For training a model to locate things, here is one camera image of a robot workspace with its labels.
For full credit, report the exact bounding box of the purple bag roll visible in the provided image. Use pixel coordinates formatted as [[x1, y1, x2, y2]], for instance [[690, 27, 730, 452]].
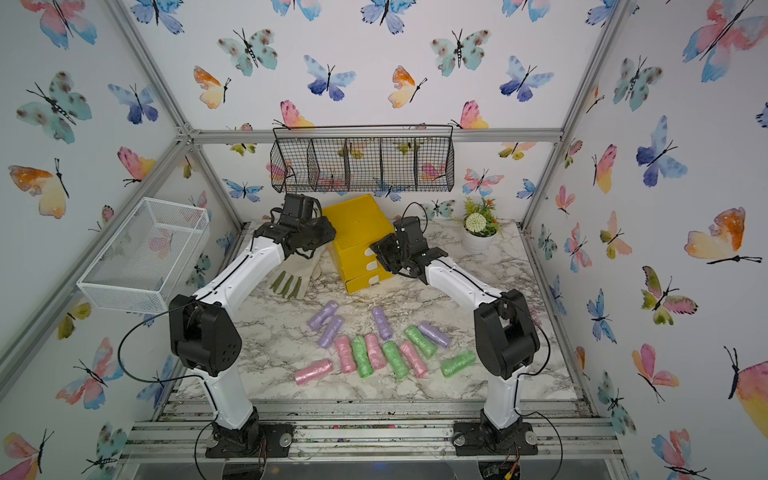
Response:
[[318, 315, 344, 349], [307, 301, 339, 331], [418, 322, 451, 348], [371, 306, 394, 341]]

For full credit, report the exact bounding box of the green bag roll upper right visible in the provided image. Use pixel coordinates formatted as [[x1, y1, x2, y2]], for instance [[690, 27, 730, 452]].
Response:
[[404, 325, 437, 359]]

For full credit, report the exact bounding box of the potted artificial plant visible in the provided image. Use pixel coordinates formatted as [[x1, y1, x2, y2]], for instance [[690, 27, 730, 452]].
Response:
[[462, 197, 500, 255]]

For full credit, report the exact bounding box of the white green work glove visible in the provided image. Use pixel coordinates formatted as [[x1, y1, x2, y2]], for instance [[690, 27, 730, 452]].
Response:
[[268, 251, 321, 300]]

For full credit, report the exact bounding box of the black wire wall basket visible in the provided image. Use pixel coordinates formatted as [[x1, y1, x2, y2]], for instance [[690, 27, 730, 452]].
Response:
[[267, 124, 455, 195]]

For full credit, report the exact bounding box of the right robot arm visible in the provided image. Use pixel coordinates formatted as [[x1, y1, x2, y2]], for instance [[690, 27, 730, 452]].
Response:
[[370, 216, 540, 432]]

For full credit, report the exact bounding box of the purple bag roll right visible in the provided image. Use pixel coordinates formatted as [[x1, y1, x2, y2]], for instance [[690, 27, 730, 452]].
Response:
[[418, 322, 451, 348]]

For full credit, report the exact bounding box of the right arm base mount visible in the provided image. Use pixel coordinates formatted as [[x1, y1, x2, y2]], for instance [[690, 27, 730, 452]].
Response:
[[451, 417, 538, 457]]

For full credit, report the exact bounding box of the green bag roll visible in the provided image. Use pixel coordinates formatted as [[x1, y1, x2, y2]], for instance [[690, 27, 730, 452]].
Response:
[[382, 341, 409, 381], [404, 325, 437, 359], [440, 351, 476, 378], [351, 336, 374, 378]]

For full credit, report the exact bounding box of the purple bag roll upper left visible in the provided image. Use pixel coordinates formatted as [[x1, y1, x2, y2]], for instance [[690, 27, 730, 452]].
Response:
[[307, 301, 339, 331]]

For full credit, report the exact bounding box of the green bag roll middle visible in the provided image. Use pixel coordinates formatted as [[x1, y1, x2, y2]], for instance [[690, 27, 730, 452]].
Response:
[[382, 341, 409, 381]]

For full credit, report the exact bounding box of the white mesh wall basket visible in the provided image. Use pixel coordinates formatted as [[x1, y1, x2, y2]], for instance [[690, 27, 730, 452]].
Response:
[[77, 197, 209, 315]]

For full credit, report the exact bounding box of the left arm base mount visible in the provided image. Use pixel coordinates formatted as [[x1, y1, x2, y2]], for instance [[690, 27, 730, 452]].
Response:
[[205, 411, 295, 459]]

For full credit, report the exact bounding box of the purple bag roll lower left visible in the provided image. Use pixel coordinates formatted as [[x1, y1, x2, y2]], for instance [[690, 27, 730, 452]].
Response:
[[318, 315, 344, 349]]

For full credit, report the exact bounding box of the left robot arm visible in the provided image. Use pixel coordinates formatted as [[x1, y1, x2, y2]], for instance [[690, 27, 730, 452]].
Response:
[[169, 194, 336, 430]]

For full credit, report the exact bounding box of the yellow drawer cabinet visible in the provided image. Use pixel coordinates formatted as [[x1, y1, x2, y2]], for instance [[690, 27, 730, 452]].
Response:
[[323, 194, 394, 294]]

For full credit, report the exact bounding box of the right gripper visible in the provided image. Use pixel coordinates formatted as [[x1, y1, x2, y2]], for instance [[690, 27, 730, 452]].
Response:
[[369, 230, 412, 272]]

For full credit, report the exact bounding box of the purple bag roll middle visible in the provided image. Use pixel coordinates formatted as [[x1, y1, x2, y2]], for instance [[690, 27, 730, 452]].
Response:
[[371, 306, 394, 341]]

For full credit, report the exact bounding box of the green bag roll far right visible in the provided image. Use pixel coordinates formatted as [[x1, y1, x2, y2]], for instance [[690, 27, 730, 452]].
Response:
[[440, 351, 476, 378]]

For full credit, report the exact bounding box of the pink bag roll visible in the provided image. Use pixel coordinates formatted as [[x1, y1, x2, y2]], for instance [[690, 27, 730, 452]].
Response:
[[294, 359, 334, 385], [399, 340, 428, 378], [364, 333, 388, 370], [334, 335, 357, 374]]

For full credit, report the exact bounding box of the green bag roll left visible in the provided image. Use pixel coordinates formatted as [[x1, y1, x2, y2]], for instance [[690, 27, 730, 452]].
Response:
[[351, 336, 374, 378]]

